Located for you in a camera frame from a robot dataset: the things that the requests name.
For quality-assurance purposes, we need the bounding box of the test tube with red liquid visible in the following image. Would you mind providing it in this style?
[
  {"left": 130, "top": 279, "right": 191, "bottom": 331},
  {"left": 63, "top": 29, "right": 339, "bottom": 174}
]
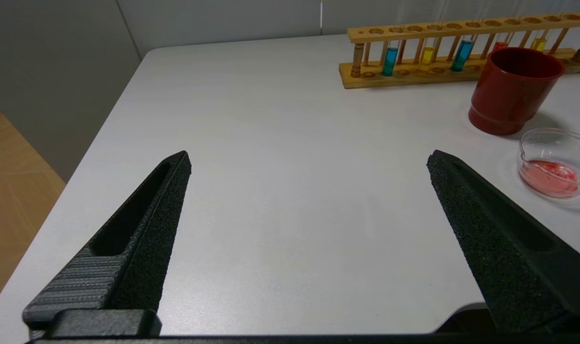
[{"left": 492, "top": 29, "right": 510, "bottom": 53}]

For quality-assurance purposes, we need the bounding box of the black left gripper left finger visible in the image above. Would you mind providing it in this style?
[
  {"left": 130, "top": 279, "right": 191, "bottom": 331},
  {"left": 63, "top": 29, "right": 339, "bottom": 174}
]
[{"left": 23, "top": 150, "right": 192, "bottom": 330}]

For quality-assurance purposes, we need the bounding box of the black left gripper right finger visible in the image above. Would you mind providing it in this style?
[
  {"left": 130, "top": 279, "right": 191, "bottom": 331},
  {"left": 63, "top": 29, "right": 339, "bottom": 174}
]
[{"left": 427, "top": 150, "right": 580, "bottom": 333}]

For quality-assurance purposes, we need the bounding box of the dark red plastic cup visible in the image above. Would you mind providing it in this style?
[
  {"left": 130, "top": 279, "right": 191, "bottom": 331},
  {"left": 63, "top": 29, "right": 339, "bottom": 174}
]
[{"left": 468, "top": 47, "right": 566, "bottom": 136}]

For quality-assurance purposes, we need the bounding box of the clear plastic spouted bowl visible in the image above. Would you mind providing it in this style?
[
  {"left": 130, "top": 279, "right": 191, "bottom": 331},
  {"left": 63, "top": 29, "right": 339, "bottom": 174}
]
[{"left": 517, "top": 128, "right": 580, "bottom": 199}]

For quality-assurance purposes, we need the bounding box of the test tube with teal liquid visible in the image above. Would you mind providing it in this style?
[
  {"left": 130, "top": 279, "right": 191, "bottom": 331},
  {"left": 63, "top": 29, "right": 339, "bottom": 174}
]
[
  {"left": 451, "top": 19, "right": 477, "bottom": 72},
  {"left": 382, "top": 19, "right": 405, "bottom": 77}
]

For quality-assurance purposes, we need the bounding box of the wooden test tube rack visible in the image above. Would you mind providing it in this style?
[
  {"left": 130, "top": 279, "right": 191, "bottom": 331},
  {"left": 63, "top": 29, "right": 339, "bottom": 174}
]
[{"left": 339, "top": 12, "right": 580, "bottom": 89}]

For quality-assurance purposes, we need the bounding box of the test tube with yellow liquid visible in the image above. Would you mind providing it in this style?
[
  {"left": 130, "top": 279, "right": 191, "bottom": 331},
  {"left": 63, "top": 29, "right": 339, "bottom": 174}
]
[
  {"left": 530, "top": 24, "right": 548, "bottom": 52},
  {"left": 421, "top": 19, "right": 443, "bottom": 65}
]

